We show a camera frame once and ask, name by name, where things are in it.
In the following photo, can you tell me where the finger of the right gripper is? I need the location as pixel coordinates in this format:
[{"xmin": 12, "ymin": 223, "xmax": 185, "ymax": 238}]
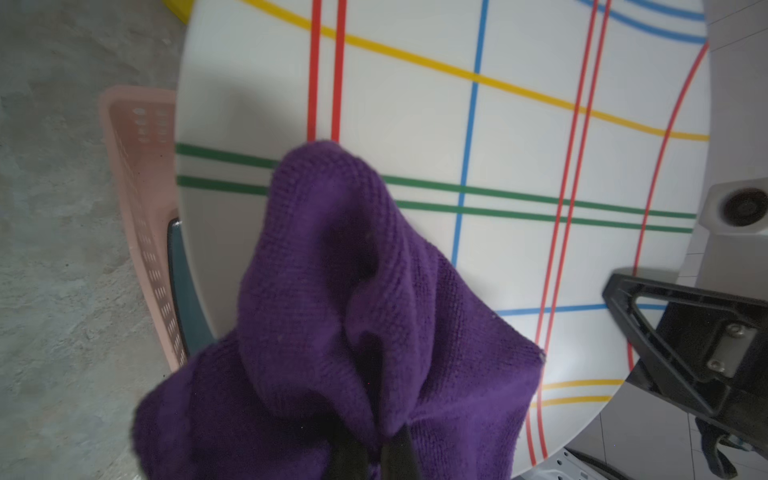
[{"xmin": 603, "ymin": 274, "xmax": 767, "ymax": 455}]

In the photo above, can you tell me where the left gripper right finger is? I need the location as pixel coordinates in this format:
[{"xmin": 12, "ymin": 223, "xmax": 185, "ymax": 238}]
[{"xmin": 380, "ymin": 425, "xmax": 423, "ymax": 480}]

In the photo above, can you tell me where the pink perforated plastic basket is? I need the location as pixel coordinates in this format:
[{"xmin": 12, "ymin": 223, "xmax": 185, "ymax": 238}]
[{"xmin": 99, "ymin": 85, "xmax": 187, "ymax": 371}]

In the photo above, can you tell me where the yellow red toy vehicle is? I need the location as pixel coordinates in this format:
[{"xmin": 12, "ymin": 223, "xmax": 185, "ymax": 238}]
[{"xmin": 163, "ymin": 0, "xmax": 195, "ymax": 24}]

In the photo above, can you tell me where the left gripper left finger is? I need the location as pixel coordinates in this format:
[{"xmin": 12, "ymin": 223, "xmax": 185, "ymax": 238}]
[{"xmin": 326, "ymin": 434, "xmax": 369, "ymax": 480}]

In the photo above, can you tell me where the white plaid striped plate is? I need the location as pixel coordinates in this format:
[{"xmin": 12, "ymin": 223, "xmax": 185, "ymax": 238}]
[{"xmin": 174, "ymin": 1, "xmax": 711, "ymax": 474}]

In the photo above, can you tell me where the dark teal square plate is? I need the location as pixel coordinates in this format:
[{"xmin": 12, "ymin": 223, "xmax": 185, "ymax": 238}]
[{"xmin": 167, "ymin": 218, "xmax": 214, "ymax": 357}]

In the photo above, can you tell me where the purple microfibre cloth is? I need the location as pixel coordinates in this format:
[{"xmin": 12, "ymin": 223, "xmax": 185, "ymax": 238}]
[{"xmin": 132, "ymin": 141, "xmax": 545, "ymax": 479}]

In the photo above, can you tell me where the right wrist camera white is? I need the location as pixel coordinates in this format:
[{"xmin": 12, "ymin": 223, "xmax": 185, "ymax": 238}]
[{"xmin": 697, "ymin": 177, "xmax": 767, "ymax": 298}]

